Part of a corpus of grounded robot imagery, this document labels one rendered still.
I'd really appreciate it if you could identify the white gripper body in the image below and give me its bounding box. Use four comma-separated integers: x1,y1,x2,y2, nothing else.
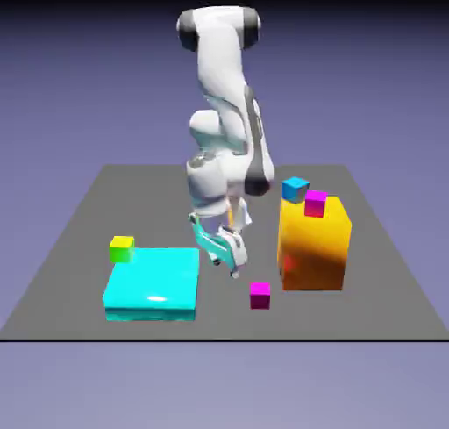
188,212,249,272

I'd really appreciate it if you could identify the small magenta cube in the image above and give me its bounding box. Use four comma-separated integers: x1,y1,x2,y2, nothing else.
303,189,329,219
249,281,272,311

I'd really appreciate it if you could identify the small blue cube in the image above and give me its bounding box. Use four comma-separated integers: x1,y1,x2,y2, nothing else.
281,176,310,205

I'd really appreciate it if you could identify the small yellow-green cube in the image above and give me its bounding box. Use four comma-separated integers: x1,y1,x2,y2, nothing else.
109,235,136,264

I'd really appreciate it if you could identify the large cyan box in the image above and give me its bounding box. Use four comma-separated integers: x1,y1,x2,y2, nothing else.
102,247,201,323

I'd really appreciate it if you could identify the large orange box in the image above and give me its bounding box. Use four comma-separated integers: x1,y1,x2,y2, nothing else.
276,194,353,292

